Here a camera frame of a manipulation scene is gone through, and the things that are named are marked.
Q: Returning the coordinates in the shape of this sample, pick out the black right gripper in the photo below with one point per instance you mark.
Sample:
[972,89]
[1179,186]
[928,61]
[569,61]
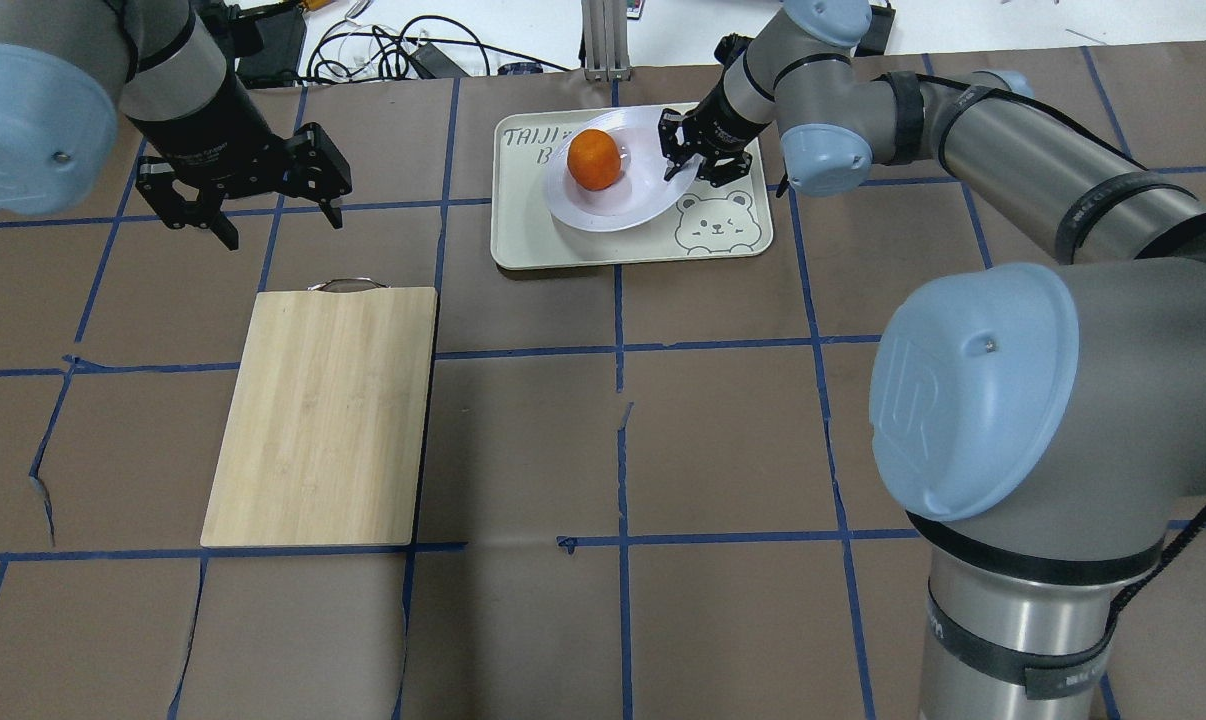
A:
[731,118]

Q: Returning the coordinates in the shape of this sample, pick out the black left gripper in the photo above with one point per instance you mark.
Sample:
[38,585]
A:
[215,122]

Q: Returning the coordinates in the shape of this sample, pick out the white round plate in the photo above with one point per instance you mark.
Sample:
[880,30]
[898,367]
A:
[639,195]

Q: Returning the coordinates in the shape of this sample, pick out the orange fruit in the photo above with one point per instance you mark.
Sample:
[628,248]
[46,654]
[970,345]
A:
[594,159]

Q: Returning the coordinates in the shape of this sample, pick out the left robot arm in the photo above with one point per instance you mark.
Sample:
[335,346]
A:
[70,69]

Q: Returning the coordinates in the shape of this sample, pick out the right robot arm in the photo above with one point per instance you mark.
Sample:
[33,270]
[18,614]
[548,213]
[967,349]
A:
[1043,427]

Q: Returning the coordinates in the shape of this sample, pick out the cream bear tray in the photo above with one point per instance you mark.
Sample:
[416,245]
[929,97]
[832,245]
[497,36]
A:
[707,222]

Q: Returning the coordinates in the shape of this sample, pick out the black computer box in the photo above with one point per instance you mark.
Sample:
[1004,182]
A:
[268,41]

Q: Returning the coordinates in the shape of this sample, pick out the bamboo cutting board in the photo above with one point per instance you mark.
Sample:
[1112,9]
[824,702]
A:
[324,440]

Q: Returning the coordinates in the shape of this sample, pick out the aluminium frame post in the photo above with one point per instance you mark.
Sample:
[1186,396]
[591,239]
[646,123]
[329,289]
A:
[604,49]

